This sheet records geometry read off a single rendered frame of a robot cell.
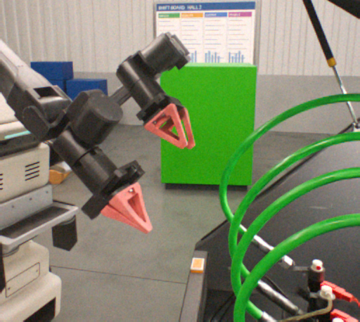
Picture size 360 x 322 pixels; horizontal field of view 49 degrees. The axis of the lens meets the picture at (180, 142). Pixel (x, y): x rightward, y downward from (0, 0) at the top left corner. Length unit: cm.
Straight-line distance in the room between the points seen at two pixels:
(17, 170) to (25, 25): 744
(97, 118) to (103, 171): 9
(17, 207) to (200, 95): 299
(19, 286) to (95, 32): 679
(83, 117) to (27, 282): 80
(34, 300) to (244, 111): 307
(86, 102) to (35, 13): 782
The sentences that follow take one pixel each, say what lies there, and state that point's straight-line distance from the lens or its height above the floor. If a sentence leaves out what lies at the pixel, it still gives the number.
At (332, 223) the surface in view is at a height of 131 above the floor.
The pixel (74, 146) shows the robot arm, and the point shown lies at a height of 135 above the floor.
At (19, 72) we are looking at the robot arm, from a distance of 70.
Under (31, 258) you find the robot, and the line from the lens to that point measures 129.
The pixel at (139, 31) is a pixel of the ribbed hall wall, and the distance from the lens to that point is 749.
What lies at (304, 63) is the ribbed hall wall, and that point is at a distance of 714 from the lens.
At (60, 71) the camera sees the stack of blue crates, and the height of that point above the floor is 106.
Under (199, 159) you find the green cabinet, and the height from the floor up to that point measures 35.
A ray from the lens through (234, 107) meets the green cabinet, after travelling 396.
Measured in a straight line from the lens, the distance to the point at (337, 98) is 69.
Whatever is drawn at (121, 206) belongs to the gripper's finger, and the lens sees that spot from 60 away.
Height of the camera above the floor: 150
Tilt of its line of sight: 14 degrees down
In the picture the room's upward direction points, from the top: straight up
